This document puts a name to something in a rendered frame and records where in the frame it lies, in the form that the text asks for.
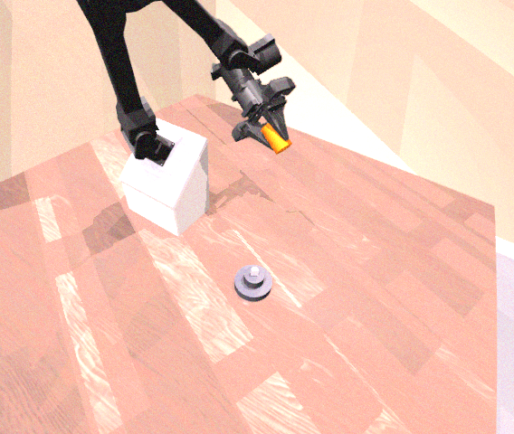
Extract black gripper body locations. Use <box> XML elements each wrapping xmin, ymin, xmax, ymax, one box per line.
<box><xmin>231</xmin><ymin>75</ymin><xmax>297</xmax><ymax>142</ymax></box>

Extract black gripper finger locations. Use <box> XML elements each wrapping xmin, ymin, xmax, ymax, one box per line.
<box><xmin>243</xmin><ymin>122</ymin><xmax>274</xmax><ymax>151</ymax></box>
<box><xmin>261</xmin><ymin>99</ymin><xmax>290</xmax><ymax>141</ymax></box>

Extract orange knob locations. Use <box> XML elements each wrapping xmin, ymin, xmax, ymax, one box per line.
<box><xmin>262</xmin><ymin>124</ymin><xmax>292</xmax><ymax>155</ymax></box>

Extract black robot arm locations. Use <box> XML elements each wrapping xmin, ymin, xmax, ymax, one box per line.
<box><xmin>77</xmin><ymin>0</ymin><xmax>282</xmax><ymax>166</ymax></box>

